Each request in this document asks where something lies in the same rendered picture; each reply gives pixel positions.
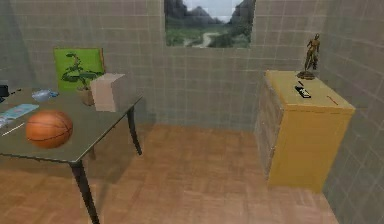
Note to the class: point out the black device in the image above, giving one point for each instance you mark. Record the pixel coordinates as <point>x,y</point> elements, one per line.
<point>3,91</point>

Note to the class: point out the orange basketball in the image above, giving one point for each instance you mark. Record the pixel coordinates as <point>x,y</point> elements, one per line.
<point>49,128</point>

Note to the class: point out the pale blue dish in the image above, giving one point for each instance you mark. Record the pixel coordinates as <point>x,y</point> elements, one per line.
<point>43,94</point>

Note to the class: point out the beige cardboard box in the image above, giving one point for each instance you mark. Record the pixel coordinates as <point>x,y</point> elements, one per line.
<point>108,92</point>

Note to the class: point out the grey table with black legs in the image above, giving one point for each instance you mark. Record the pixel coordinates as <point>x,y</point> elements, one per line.
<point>90,123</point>

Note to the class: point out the yellow wooden dresser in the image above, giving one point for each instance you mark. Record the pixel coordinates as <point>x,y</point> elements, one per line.
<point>310,133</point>

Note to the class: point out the light blue book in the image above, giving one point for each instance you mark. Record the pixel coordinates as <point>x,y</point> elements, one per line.
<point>19,110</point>

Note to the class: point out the white pencil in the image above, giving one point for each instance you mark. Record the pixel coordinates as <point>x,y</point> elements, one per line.
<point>13,129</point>

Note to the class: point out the black remote control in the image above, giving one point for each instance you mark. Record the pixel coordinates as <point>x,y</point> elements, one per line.
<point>302,91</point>

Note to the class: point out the green bonsai plant in pot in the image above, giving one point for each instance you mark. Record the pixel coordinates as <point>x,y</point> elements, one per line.
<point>80,76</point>

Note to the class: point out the landscape window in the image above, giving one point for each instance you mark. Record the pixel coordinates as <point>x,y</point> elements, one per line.
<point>208,23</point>

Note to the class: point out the bronze human statue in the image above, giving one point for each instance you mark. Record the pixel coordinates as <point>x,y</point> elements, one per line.
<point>311,56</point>

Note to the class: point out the grey flat object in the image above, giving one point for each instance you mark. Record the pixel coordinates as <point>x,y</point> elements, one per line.
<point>2,121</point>

